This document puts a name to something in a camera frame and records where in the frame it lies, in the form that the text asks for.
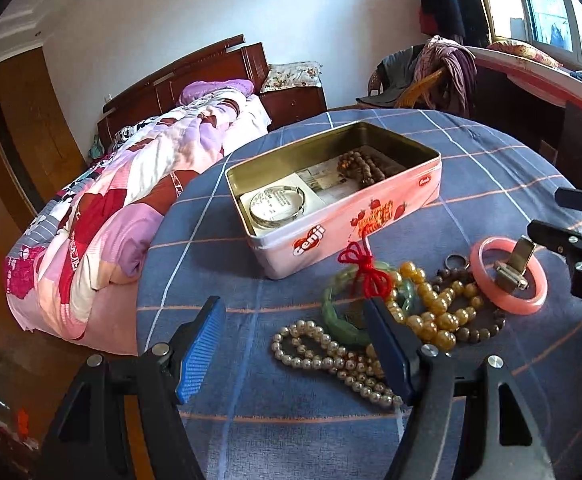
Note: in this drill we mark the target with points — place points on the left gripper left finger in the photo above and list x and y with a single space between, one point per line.
88 437

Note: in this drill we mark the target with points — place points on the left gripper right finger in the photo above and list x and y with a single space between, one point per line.
500 438

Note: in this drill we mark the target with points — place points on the pink bangle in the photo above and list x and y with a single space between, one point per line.
522 302

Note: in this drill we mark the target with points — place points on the green jade bangle red tassel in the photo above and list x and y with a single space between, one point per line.
364 277

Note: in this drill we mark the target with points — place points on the silver bangle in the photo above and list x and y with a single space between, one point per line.
277 205

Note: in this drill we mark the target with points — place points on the desk with pink cover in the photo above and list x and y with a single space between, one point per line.
538 105

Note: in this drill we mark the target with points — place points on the bed with patchwork quilt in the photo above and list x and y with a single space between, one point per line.
74 272

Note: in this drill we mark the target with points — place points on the purple clothes on chair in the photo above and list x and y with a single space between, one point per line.
440 53

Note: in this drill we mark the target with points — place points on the floral pillow on desk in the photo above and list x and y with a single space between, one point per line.
524 50

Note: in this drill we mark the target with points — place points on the wicker chair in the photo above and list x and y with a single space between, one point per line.
391 78

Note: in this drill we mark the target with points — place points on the hanging dark coats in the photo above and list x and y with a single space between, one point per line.
461 20

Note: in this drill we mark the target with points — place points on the pink Genji biscuit tin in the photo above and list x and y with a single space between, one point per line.
303 242

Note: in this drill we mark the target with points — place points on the paper leaflet in tin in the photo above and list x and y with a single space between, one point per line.
328 182

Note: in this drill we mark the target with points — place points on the wooden wardrobe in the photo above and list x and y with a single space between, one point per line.
38 154

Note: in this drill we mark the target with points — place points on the floral cushion on nightstand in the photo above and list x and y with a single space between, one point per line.
292 75

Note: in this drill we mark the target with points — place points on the wooden nightstand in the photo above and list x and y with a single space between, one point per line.
289 106

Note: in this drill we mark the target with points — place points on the purple pillow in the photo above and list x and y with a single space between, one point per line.
197 89

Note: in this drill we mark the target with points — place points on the dark wooden headboard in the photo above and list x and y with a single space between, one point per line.
156 94

